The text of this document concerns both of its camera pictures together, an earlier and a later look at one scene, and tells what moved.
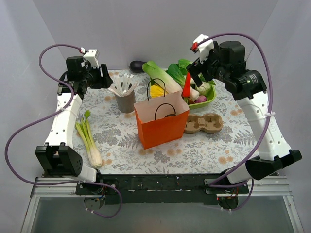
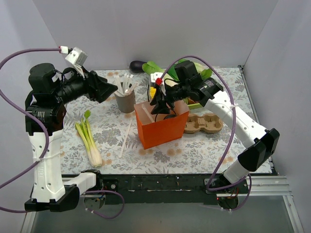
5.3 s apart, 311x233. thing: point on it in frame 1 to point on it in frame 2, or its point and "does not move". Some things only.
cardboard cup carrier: [208, 123] does not move
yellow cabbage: [155, 91] does not move
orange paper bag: [162, 120] does not move
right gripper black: [202, 67] to [163, 95]
